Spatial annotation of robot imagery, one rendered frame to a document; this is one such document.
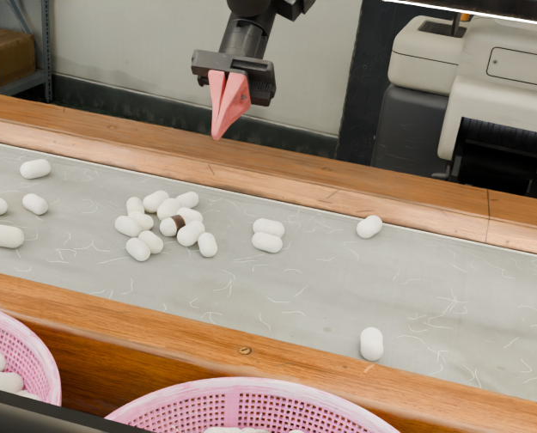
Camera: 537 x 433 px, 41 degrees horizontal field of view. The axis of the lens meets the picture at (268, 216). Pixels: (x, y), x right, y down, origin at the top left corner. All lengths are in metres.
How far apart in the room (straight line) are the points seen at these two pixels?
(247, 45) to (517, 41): 0.56
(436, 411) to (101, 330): 0.27
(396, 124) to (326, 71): 1.26
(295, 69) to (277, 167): 2.00
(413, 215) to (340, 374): 0.34
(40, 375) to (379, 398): 0.26
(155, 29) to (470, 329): 2.55
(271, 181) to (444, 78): 0.77
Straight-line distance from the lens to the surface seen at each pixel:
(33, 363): 0.59
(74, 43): 3.34
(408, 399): 0.57
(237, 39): 0.91
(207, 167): 0.91
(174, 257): 0.75
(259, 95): 0.91
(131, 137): 0.98
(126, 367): 0.60
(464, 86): 1.30
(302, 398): 0.56
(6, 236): 0.76
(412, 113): 1.63
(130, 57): 3.20
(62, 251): 0.76
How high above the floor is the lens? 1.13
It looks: 27 degrees down
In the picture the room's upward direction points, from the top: 7 degrees clockwise
